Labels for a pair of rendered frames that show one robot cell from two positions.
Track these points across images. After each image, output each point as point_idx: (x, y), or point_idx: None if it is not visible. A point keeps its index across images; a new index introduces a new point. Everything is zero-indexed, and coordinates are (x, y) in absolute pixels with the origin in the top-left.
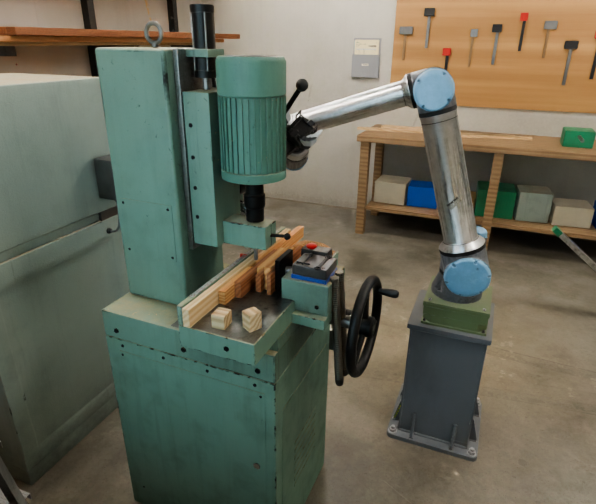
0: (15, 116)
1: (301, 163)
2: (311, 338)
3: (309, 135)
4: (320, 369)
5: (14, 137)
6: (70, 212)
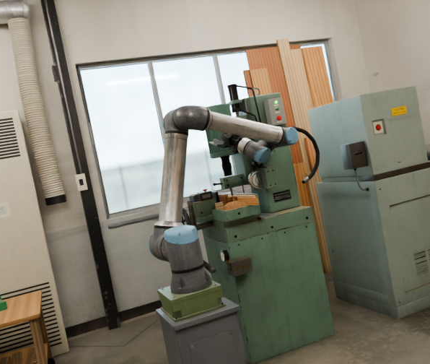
0: (325, 118)
1: (249, 157)
2: (217, 243)
3: (221, 141)
4: (228, 274)
5: (325, 128)
6: (347, 170)
